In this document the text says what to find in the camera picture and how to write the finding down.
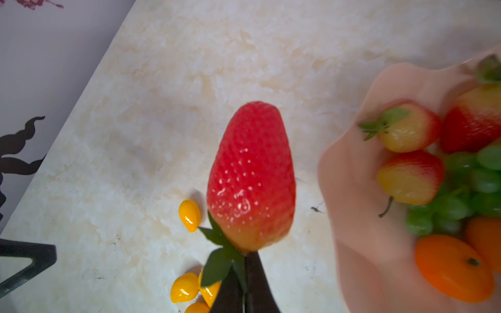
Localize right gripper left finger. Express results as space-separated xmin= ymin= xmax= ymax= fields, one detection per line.
xmin=210 ymin=269 xmax=244 ymax=313

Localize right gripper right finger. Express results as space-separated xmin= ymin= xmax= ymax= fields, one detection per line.
xmin=245 ymin=252 xmax=280 ymax=313

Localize cluster red strawberry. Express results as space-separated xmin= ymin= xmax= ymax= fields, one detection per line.
xmin=377 ymin=150 xmax=445 ymax=218

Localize yellow kumquat lower left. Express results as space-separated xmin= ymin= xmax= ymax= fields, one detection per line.
xmin=170 ymin=273 xmax=199 ymax=303

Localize lone red strawberry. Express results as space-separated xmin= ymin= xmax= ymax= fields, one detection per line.
xmin=440 ymin=54 xmax=500 ymax=154

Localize green grape bunch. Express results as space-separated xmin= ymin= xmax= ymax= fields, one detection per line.
xmin=405 ymin=138 xmax=500 ymax=237

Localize yellow kumquat bottom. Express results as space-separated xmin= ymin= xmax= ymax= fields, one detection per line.
xmin=185 ymin=303 xmax=211 ymax=313

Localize yellow kumquat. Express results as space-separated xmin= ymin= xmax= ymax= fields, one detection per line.
xmin=179 ymin=200 xmax=202 ymax=233
xmin=170 ymin=273 xmax=199 ymax=303
xmin=198 ymin=269 xmax=221 ymax=308
xmin=185 ymin=303 xmax=211 ymax=313

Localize yellow kumquat upper left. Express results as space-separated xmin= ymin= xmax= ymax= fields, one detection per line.
xmin=198 ymin=269 xmax=221 ymax=308

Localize small orange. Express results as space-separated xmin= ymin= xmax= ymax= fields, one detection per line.
xmin=414 ymin=235 xmax=494 ymax=303

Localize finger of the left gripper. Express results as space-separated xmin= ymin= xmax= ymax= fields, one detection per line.
xmin=1 ymin=239 xmax=57 ymax=298

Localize far left yellow kumquat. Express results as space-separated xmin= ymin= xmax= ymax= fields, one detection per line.
xmin=179 ymin=200 xmax=202 ymax=233

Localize pale red strawberry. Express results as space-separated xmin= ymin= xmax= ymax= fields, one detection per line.
xmin=358 ymin=103 xmax=442 ymax=153

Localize pink leaf-shaped bowl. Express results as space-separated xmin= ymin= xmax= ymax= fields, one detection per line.
xmin=318 ymin=45 xmax=500 ymax=312

